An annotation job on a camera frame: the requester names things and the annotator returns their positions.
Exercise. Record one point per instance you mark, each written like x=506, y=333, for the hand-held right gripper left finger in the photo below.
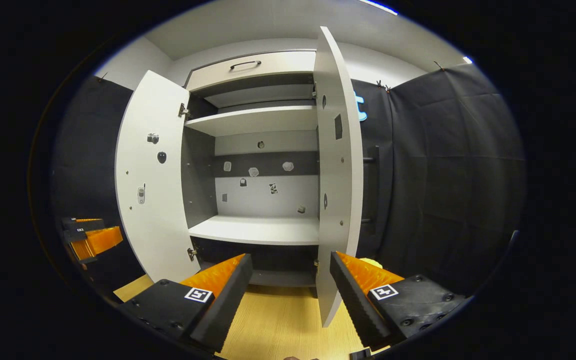
x=228, y=300

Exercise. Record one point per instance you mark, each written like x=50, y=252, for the beige cabinet door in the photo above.
x=153, y=225
x=335, y=190

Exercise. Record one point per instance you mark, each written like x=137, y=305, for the black backdrop cloth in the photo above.
x=458, y=175

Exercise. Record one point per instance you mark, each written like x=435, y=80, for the long ceiling light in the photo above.
x=378, y=6

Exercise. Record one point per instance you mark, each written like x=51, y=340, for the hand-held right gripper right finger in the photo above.
x=355, y=305

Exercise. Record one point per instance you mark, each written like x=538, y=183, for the white cabinet shelf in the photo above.
x=253, y=120
x=258, y=230

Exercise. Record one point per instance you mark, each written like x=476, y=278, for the yellow bumpy object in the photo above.
x=369, y=261

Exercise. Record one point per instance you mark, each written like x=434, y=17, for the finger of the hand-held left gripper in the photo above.
x=88, y=225
x=103, y=240

